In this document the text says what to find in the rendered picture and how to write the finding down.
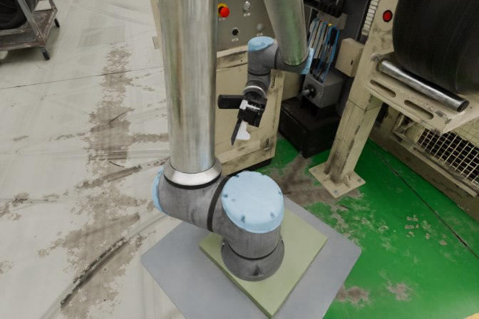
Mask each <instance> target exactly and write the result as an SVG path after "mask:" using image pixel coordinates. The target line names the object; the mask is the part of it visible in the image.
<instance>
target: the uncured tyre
mask: <svg viewBox="0 0 479 319"><path fill-rule="evenodd" d="M392 39H393V49H394V53H395V57H396V59H397V61H398V62H399V63H400V64H401V65H402V66H403V67H404V68H405V69H406V70H407V71H409V72H411V73H413V74H415V75H417V76H420V77H422V78H424V79H426V80H428V81H430V82H432V83H434V84H436V85H438V86H440V87H442V88H444V89H446V90H448V91H450V92H452V93H457V94H461V95H472V94H476V93H479V0H398V3H397V5H396V10H395V14H394V17H393V26H392Z"/></svg>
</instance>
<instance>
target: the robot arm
mask: <svg viewBox="0 0 479 319"><path fill-rule="evenodd" d="M264 3H265V6H266V8H267V12H268V14H269V19H270V21H271V24H272V28H273V30H274V34H275V37H276V40H277V43H274V41H273V39H272V38H270V37H267V36H260V37H256V38H252V39H251V40H249V43H248V49H247V83H246V85H245V87H244V90H243V91H242V95H219V97H218V101H217V105H218V108H219V109H239V112H238V115H237V118H238V120H237V123H236V125H235V128H234V131H233V133H232V137H231V139H230V140H231V145H232V146H233V145H234V143H235V140H248V139H249V138H250V134H249V133H248V132H247V131H246V128H247V125H246V123H245V122H248V125H251V126H255V127H259V124H260V121H261V119H262V115H263V113H264V111H265V108H266V105H267V98H266V97H267V93H268V90H269V87H270V85H271V82H272V77H271V69H274V70H282V71H286V72H292V73H298V74H307V73H308V72H309V69H310V66H311V61H312V58H313V54H314V49H313V48H310V47H308V46H307V35H306V26H305V18H304V3H303V0H264ZM217 9H218V0H159V10H160V28H161V38H162V48H163V66H164V76H165V95H166V105H167V114H168V133H169V143H170V158H169V159H168V160H167V161H166V162H165V164H164V165H163V166H162V167H161V168H160V169H159V171H158V177H155V179H154V182H153V188H152V198H153V203H154V205H155V207H156V208H157V209H158V210H159V211H161V212H163V213H165V214H166V215H168V216H171V217H174V218H176V219H179V220H182V221H185V222H187V223H189V224H192V225H195V226H198V227H200V228H202V229H205V230H208V231H211V232H213V233H215V234H219V235H220V236H222V241H221V254H222V260H223V262H224V264H225V266H226V267H227V269H228V270H229V272H230V273H232V274H233V275H234V276H236V277H238V278H240V279H242V280H244V281H252V282H255V281H263V280H265V279H267V278H269V277H270V276H272V275H274V274H275V273H276V272H277V271H278V269H279V267H280V266H281V264H282V261H283V258H284V241H283V238H282V235H281V234H280V232H281V227H282V219H283V216H284V200H283V196H282V192H281V190H280V188H279V187H278V185H277V184H276V183H275V181H273V180H272V179H271V178H269V177H268V176H266V175H262V174H261V173H259V172H241V173H239V174H237V176H234V177H227V176H225V175H222V164H221V162H220V161H219V159H218V158H217V157H216V156H215V106H216V73H217ZM242 121H245V122H242ZM241 125H242V126H241ZM240 126H241V128H240Z"/></svg>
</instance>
